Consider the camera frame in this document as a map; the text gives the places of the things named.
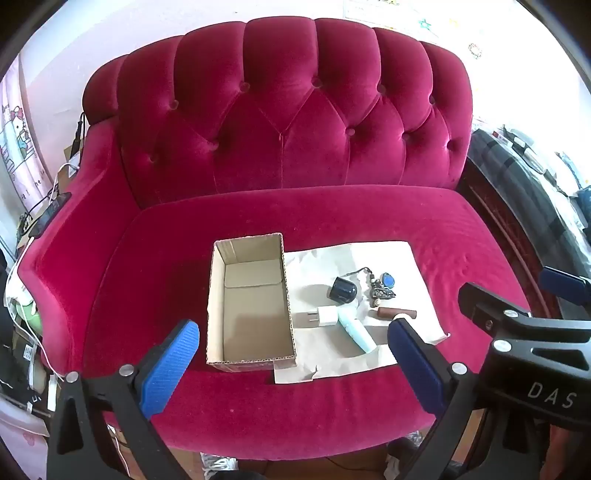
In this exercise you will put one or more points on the small cardboard carton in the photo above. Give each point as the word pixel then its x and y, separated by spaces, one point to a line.
pixel 70 154

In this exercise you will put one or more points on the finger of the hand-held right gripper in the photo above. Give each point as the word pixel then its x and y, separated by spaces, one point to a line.
pixel 489 309
pixel 565 284

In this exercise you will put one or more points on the light blue tube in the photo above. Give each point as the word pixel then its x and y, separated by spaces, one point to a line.
pixel 358 330

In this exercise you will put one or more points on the grey striped bedding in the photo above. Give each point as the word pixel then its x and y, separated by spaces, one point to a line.
pixel 521 184

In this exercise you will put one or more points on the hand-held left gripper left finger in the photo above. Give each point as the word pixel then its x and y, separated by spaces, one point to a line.
pixel 168 364

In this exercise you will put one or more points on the blue key fob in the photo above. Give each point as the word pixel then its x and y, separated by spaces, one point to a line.
pixel 389 280

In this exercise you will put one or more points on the cardboard box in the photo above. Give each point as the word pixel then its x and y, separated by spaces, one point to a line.
pixel 251 323

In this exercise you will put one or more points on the cartoon print curtain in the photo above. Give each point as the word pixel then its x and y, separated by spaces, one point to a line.
pixel 18 138

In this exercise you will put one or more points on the black car key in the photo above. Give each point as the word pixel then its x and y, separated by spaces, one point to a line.
pixel 344 290

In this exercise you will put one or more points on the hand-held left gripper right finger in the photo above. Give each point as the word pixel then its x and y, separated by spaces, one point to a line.
pixel 415 364

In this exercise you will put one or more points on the beige paper sheet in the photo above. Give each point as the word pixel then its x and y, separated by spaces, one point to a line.
pixel 323 261

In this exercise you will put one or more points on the dark wooden bed frame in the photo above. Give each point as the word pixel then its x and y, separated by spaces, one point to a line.
pixel 489 217

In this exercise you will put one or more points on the red tufted velvet sofa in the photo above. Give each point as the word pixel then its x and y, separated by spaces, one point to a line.
pixel 295 115

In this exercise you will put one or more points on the white charger plug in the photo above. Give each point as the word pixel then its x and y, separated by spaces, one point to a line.
pixel 328 317

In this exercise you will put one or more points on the brown cylinder case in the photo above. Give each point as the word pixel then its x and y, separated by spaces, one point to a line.
pixel 397 312

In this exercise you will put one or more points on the black power strip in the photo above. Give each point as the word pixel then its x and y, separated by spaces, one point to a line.
pixel 51 212

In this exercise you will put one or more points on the wall stickers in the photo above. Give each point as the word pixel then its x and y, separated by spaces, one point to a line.
pixel 392 14

